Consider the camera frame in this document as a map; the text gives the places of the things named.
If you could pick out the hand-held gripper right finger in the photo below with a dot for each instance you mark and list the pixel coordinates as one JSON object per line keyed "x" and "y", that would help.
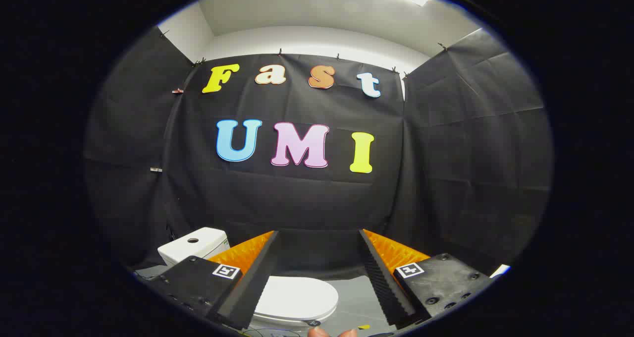
{"x": 381, "y": 282}

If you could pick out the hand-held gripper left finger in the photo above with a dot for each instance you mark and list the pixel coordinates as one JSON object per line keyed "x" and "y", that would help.
{"x": 257, "y": 277}

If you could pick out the white toilet lid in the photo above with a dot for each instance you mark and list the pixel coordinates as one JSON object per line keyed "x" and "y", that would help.
{"x": 297, "y": 297}

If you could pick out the white toilet seat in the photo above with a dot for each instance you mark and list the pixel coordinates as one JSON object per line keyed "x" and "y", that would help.
{"x": 277, "y": 320}

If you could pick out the black backdrop cloth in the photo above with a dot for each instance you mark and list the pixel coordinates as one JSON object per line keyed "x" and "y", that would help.
{"x": 297, "y": 203}

